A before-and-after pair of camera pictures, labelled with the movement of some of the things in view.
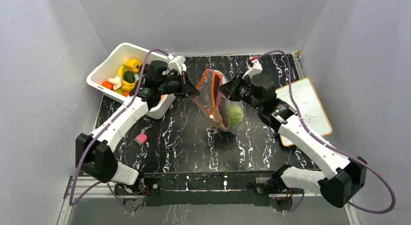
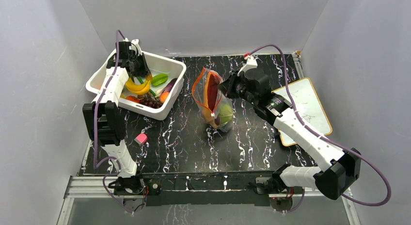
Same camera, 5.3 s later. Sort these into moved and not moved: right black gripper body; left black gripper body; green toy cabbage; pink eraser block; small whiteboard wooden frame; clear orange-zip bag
Moved: left black gripper body; clear orange-zip bag; green toy cabbage
Not moved: pink eraser block; right black gripper body; small whiteboard wooden frame
